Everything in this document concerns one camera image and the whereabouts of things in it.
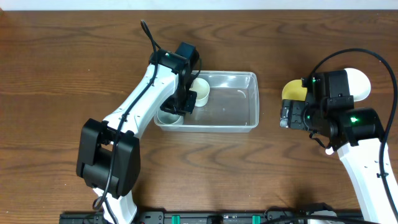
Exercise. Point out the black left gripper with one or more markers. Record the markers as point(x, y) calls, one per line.
point(187, 109)

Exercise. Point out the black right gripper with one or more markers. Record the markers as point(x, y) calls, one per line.
point(295, 109)

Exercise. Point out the white plastic cup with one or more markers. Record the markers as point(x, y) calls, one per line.
point(202, 88)

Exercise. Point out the grey plastic cup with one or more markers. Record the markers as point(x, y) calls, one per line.
point(169, 118)

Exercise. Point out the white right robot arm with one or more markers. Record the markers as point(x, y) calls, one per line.
point(358, 138)

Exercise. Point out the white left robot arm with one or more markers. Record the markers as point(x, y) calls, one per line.
point(109, 157)

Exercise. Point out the clear plastic container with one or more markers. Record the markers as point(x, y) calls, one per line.
point(232, 107)

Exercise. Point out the yellow cup right side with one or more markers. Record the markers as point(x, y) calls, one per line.
point(294, 90)

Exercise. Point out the white cup right side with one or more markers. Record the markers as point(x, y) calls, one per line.
point(359, 84)

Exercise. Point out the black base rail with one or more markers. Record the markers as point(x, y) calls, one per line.
point(162, 216)

